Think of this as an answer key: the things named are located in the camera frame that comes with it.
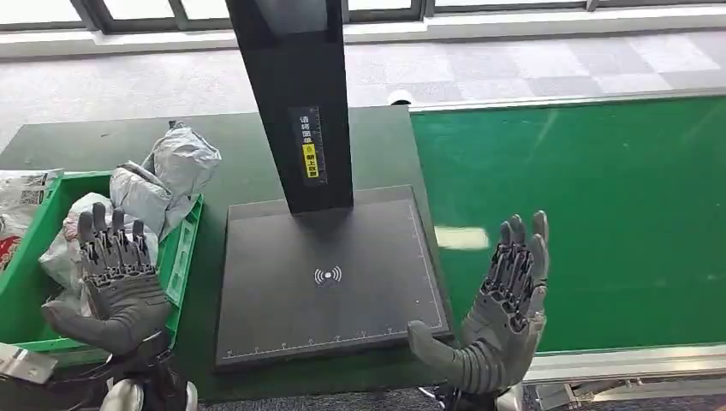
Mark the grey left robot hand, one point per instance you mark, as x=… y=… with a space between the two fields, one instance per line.
x=125 y=306

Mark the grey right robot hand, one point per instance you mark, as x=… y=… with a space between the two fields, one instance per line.
x=499 y=334

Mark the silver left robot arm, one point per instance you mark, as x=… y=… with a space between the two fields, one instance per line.
x=122 y=397

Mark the green plastic crate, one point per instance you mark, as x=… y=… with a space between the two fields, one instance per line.
x=22 y=295

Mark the white parcel with QR code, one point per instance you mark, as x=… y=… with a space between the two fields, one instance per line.
x=22 y=195

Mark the green conveyor belt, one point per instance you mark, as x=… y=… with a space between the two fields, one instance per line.
x=595 y=170

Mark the yellow black column label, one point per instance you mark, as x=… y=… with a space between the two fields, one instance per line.
x=309 y=159

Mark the white round roller cap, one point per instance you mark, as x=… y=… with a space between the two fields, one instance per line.
x=400 y=96

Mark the black scanner column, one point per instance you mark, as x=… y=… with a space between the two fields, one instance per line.
x=295 y=74

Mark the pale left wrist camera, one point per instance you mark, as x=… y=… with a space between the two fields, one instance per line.
x=25 y=363

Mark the aluminium conveyor frame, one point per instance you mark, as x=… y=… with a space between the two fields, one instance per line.
x=624 y=363

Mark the black scanner base plate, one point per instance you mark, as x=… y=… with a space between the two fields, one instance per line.
x=340 y=317

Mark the dark window frame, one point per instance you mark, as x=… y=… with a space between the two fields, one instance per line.
x=142 y=25

